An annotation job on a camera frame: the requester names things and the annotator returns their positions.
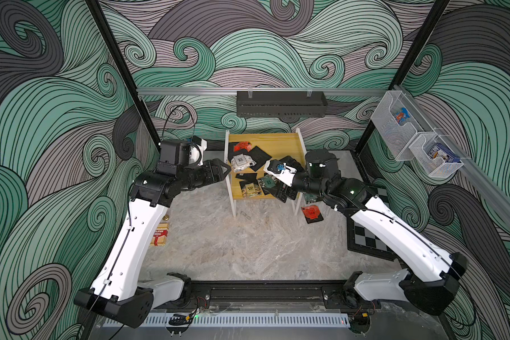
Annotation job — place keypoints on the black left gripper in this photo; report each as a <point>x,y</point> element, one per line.
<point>212,175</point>

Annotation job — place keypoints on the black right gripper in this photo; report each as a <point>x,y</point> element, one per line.
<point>293,180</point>

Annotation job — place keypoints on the red tea bag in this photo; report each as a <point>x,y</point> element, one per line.
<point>312,214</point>

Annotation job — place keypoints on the black tea bag back side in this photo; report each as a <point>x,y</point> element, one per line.
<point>259,157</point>

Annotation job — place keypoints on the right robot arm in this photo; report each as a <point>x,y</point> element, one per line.
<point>431,278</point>

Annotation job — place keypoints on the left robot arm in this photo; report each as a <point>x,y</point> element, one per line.
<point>116,292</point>

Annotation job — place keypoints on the green label tea bag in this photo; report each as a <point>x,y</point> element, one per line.
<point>268,185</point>

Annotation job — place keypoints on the yellow label tea bag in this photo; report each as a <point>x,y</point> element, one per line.
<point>251,190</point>

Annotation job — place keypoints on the black barcode tea bag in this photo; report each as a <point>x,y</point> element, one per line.
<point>248,178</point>

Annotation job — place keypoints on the red gold card box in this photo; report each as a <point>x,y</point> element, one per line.
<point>160,235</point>

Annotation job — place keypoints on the black chessboard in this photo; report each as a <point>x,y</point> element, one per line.
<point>363,241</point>

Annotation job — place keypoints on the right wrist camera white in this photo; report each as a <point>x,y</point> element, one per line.
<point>280,170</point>

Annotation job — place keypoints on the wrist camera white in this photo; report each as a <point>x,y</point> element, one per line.
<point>280,170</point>
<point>196,151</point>

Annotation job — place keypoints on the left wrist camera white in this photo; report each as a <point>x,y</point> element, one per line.
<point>196,151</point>

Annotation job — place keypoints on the black wire mesh basket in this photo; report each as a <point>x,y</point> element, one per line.
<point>287,105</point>

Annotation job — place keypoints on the aluminium wall rail back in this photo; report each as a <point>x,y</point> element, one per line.
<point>232,91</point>

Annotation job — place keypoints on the aluminium wall rail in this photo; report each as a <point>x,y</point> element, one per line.
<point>232,91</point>
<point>489,191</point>

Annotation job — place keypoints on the clear wall bin upper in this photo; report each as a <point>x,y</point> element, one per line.
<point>393,119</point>

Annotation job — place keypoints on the clear wall bin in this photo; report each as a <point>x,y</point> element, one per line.
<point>393,119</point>
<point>437,159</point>

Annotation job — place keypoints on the white slotted cable duct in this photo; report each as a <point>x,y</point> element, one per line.
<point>276,319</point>

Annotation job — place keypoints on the clear wall bin lower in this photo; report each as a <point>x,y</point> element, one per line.
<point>437,159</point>

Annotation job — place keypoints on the black frame post left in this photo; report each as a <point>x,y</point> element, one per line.
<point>113,47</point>

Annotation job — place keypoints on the black frame post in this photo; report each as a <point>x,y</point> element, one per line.
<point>419,42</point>
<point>113,47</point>

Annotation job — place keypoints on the black frame post right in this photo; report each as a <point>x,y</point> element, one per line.
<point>419,42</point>

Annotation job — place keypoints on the aluminium wall rail right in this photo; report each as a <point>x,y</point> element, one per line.
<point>489,191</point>

